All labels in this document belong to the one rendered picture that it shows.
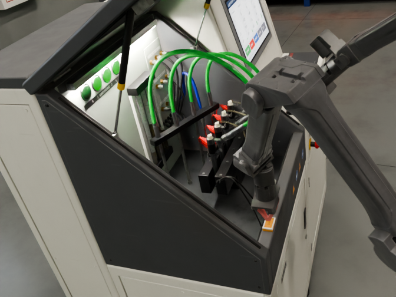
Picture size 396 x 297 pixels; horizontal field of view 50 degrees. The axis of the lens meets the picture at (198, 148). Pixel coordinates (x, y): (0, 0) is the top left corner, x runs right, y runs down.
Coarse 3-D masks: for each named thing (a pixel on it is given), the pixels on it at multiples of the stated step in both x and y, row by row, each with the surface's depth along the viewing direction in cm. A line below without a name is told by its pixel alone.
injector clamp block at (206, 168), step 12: (240, 144) 161; (216, 156) 157; (228, 156) 155; (204, 168) 152; (228, 168) 149; (204, 180) 149; (216, 180) 147; (228, 180) 149; (240, 180) 163; (204, 192) 153; (228, 192) 150
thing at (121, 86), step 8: (128, 16) 90; (128, 24) 91; (128, 32) 92; (128, 40) 94; (128, 48) 96; (128, 56) 97; (120, 64) 99; (120, 72) 100; (120, 80) 101; (120, 88) 103; (120, 96) 105
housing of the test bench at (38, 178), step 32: (32, 32) 146; (64, 32) 139; (0, 64) 122; (32, 64) 117; (0, 96) 116; (32, 96) 112; (0, 128) 125; (32, 128) 119; (0, 160) 133; (32, 160) 128; (32, 192) 137; (64, 192) 131; (32, 224) 148; (64, 224) 141; (64, 256) 153; (96, 256) 146; (64, 288) 167; (96, 288) 159
